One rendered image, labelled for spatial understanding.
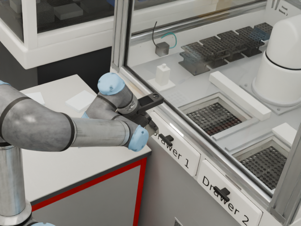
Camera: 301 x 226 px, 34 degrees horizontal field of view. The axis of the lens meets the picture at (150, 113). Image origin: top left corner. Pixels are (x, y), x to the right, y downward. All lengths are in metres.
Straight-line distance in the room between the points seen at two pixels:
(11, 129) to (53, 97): 1.16
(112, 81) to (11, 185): 0.43
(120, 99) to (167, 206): 0.76
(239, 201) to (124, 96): 0.53
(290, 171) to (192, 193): 0.55
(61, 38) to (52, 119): 1.27
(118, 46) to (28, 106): 0.98
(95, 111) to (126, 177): 0.64
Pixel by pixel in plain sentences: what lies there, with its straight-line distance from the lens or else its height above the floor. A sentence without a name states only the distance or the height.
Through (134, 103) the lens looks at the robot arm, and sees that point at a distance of 1.61.
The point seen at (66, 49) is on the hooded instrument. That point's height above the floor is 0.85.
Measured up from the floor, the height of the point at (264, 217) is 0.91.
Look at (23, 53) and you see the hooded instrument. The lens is 2.37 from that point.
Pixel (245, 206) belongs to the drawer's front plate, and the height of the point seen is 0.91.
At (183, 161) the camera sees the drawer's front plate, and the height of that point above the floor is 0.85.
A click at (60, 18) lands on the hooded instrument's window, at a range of 2.38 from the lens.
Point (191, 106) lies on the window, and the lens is 1.81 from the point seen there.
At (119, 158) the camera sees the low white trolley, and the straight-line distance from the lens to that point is 2.01.
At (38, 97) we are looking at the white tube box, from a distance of 2.22.
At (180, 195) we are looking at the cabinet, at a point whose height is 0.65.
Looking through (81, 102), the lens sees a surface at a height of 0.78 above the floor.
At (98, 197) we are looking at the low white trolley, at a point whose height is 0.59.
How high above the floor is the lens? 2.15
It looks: 38 degrees down
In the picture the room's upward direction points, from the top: 8 degrees clockwise
